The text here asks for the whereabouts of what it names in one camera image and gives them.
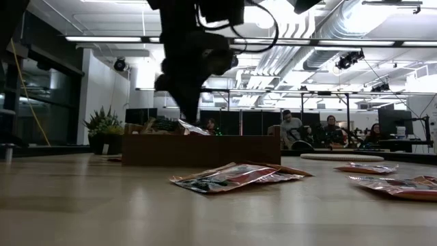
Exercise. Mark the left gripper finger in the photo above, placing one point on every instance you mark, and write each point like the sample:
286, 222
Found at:
187, 102

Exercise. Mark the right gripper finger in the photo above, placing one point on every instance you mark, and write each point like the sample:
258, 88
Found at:
302, 5

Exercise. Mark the wooden three-compartment tea box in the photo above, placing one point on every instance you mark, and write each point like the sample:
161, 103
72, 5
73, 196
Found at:
198, 150

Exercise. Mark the orange peach tea packet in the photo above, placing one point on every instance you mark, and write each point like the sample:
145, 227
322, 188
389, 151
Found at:
392, 186
367, 168
222, 179
290, 169
283, 176

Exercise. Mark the person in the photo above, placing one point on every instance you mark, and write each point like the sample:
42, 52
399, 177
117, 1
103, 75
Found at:
373, 131
211, 125
292, 126
333, 130

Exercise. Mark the black round ceiling speaker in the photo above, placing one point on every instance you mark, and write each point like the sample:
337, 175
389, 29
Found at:
119, 64
235, 61

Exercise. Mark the black ceiling spotlight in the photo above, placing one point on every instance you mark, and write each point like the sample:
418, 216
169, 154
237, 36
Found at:
350, 58
380, 87

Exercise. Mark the potted green succulent plant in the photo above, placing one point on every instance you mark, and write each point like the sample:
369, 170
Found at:
102, 133

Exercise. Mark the long ceiling light bar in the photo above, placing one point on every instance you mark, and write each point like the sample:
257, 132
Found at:
102, 39

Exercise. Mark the white cup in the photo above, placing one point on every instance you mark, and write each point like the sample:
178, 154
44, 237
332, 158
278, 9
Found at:
401, 132

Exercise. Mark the dark background desk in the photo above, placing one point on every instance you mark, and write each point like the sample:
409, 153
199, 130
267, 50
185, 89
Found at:
406, 143

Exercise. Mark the silver ventilation duct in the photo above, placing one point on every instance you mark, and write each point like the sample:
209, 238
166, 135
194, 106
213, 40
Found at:
324, 34

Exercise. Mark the black office partition wall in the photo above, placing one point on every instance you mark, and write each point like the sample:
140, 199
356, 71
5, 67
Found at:
252, 121

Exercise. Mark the black arched frame bracket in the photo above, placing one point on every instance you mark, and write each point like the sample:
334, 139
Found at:
303, 145

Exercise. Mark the small white post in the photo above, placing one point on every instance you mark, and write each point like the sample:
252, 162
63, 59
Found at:
8, 153

